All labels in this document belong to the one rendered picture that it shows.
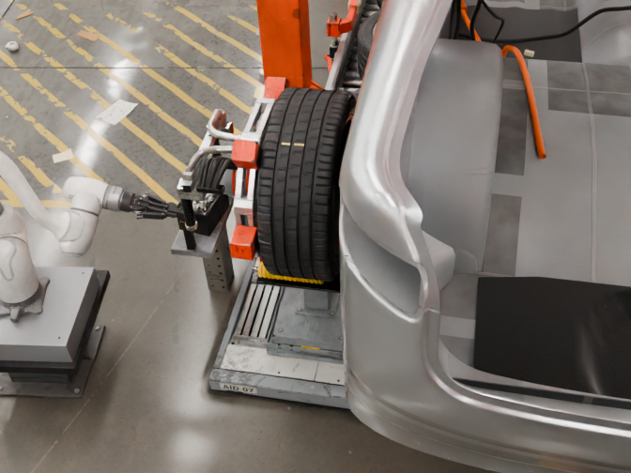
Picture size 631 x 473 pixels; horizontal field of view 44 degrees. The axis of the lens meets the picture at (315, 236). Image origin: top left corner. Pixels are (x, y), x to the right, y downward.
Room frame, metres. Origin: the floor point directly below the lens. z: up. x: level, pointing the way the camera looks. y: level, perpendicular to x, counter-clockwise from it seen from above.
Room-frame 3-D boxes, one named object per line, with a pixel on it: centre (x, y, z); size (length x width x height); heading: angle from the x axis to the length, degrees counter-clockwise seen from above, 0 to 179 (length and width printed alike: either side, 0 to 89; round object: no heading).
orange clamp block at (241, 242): (1.81, 0.23, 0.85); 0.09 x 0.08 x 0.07; 167
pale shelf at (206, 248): (2.39, 0.45, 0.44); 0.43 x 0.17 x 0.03; 167
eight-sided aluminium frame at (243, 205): (2.12, 0.17, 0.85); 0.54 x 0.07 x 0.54; 167
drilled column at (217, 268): (2.42, 0.44, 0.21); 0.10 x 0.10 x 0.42; 77
